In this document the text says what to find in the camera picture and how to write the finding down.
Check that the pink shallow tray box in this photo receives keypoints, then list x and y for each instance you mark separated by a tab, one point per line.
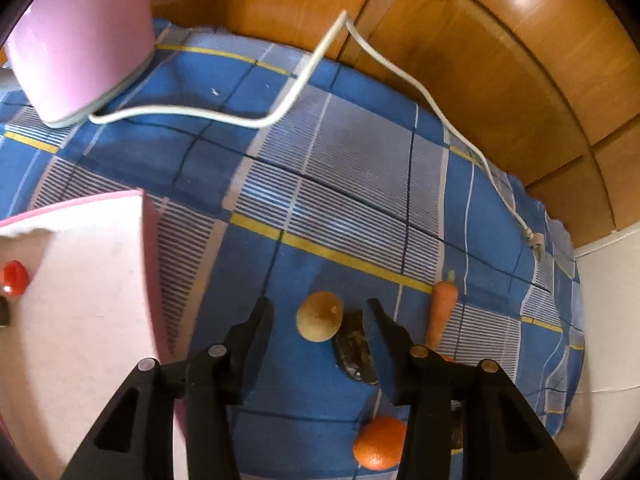
90	312

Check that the blue plaid tablecloth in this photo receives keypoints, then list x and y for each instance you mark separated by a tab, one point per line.
355	190

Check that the wooden panel cabinet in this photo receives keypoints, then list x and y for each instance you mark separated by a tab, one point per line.
547	89

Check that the orange tangerine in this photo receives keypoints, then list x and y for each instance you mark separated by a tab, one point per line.
379	443

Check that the pink electric kettle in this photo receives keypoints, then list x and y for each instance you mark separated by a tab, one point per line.
70	57

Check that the cut cylinder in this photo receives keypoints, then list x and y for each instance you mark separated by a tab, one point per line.
5	317

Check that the red cherry tomato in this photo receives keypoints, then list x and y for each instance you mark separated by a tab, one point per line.
14	278

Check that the small beige ball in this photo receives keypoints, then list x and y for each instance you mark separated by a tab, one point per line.
320	316

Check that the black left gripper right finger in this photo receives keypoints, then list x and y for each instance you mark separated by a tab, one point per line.
502	436

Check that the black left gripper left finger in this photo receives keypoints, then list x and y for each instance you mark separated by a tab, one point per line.
132	437

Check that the small orange carrot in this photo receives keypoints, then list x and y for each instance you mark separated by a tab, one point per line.
444	298

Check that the dark brown fruit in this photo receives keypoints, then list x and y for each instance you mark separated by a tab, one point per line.
351	350

